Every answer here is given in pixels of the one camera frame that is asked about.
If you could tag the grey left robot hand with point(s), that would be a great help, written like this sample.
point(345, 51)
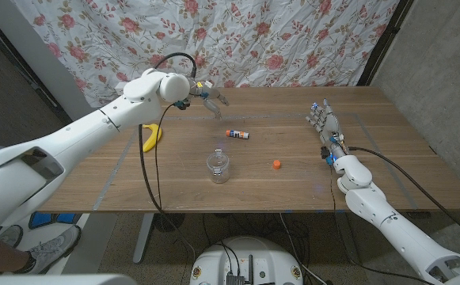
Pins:
point(211, 97)

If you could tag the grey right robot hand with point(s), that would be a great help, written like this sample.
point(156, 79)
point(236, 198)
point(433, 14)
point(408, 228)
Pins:
point(328, 122)

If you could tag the white orange glue stick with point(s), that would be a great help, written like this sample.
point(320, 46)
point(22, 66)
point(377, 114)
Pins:
point(237, 134)

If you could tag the orange glue stick cap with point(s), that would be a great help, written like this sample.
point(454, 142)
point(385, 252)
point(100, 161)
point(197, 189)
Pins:
point(276, 164)

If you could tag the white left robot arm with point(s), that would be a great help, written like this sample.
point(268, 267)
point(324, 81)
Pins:
point(75, 134)

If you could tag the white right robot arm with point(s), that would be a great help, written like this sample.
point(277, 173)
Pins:
point(396, 229)

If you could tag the clear glass jar cup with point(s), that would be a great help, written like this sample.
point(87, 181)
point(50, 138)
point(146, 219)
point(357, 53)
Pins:
point(218, 168)

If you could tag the floral backdrop cloth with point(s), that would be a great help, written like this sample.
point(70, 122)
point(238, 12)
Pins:
point(253, 39)

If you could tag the yellow banana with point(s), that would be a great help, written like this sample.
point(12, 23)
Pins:
point(152, 138)

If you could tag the black backdrop stand pole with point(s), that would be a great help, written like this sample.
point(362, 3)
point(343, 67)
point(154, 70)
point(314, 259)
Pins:
point(384, 43)

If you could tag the grey table leg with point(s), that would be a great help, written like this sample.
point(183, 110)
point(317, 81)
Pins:
point(348, 241)

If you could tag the round black floor fan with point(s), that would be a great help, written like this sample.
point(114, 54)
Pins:
point(169, 221)

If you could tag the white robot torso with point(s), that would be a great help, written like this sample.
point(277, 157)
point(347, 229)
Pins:
point(246, 257)

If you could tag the white table leg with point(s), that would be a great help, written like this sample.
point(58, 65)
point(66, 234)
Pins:
point(142, 241)

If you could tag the blue black floor mat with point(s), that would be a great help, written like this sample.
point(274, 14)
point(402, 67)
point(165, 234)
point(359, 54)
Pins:
point(51, 219)

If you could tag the grey sneaker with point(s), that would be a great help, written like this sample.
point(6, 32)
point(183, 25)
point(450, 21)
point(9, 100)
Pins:
point(51, 249)

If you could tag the white robot head rim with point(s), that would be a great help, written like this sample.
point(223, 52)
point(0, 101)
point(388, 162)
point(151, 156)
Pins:
point(55, 280)

